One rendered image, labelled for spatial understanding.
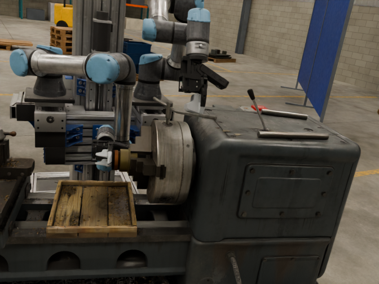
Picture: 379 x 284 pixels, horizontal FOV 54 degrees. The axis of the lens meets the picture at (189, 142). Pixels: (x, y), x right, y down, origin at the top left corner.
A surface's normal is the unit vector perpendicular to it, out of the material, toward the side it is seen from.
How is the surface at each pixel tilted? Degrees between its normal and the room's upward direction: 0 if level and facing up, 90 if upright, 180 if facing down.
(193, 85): 71
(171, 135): 31
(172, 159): 65
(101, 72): 90
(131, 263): 0
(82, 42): 90
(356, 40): 90
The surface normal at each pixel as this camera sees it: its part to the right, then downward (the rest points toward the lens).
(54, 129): 0.34, 0.36
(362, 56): -0.87, 0.05
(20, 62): -0.50, 0.25
